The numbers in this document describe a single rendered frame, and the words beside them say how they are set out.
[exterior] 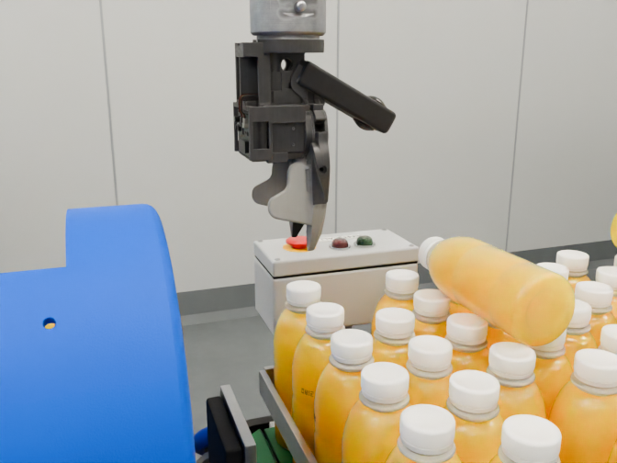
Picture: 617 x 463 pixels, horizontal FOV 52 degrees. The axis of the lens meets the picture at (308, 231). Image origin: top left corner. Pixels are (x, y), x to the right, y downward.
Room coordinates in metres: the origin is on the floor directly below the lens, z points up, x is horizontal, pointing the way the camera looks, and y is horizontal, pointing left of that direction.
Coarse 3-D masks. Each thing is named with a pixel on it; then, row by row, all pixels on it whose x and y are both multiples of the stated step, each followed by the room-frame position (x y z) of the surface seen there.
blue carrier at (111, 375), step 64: (128, 256) 0.39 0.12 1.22; (0, 320) 0.34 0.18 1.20; (64, 320) 0.35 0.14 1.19; (128, 320) 0.35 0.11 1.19; (0, 384) 0.31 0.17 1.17; (64, 384) 0.32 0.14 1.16; (128, 384) 0.33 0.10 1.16; (0, 448) 0.30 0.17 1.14; (64, 448) 0.31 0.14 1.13; (128, 448) 0.32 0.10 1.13; (192, 448) 0.33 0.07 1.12
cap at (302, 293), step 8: (304, 280) 0.69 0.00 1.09; (288, 288) 0.66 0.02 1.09; (296, 288) 0.66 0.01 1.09; (304, 288) 0.66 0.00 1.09; (312, 288) 0.66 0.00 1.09; (320, 288) 0.67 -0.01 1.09; (288, 296) 0.66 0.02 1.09; (296, 296) 0.65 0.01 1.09; (304, 296) 0.65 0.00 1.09; (312, 296) 0.65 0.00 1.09; (296, 304) 0.65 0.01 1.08; (304, 304) 0.65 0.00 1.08
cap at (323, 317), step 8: (312, 304) 0.61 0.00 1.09; (320, 304) 0.61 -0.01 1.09; (328, 304) 0.62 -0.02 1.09; (336, 304) 0.61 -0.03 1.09; (312, 312) 0.59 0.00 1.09; (320, 312) 0.59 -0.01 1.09; (328, 312) 0.59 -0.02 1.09; (336, 312) 0.59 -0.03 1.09; (312, 320) 0.59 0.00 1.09; (320, 320) 0.58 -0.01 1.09; (328, 320) 0.58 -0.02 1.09; (336, 320) 0.59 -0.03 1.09; (312, 328) 0.59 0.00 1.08; (320, 328) 0.59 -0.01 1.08; (328, 328) 0.58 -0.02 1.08; (336, 328) 0.59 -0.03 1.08
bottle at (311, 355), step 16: (304, 336) 0.60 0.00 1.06; (320, 336) 0.58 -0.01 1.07; (304, 352) 0.58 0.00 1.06; (320, 352) 0.58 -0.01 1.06; (304, 368) 0.58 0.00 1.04; (320, 368) 0.57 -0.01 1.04; (304, 384) 0.58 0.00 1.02; (304, 400) 0.58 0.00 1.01; (304, 416) 0.58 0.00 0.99; (304, 432) 0.58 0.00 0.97
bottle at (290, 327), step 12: (288, 312) 0.66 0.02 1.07; (300, 312) 0.65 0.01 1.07; (276, 324) 0.67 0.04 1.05; (288, 324) 0.65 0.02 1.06; (300, 324) 0.64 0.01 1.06; (276, 336) 0.66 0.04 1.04; (288, 336) 0.64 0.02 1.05; (300, 336) 0.64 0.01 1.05; (276, 348) 0.65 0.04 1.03; (288, 348) 0.64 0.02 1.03; (276, 360) 0.65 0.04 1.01; (288, 360) 0.64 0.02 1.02; (276, 372) 0.65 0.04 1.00; (288, 372) 0.64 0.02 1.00; (276, 384) 0.65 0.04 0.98; (288, 384) 0.64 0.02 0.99; (288, 396) 0.64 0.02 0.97; (288, 408) 0.64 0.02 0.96; (276, 432) 0.66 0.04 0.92
